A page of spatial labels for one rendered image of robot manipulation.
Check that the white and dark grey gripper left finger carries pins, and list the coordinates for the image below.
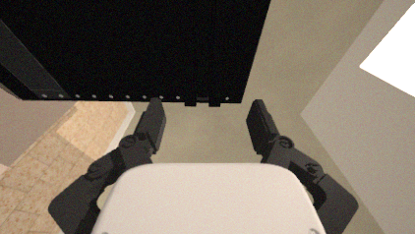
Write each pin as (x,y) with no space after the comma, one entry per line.
(75,209)

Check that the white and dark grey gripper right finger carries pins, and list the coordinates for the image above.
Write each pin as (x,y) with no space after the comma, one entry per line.
(334,205)

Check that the black equipment rack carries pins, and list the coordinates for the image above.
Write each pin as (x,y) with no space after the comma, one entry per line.
(129,50)

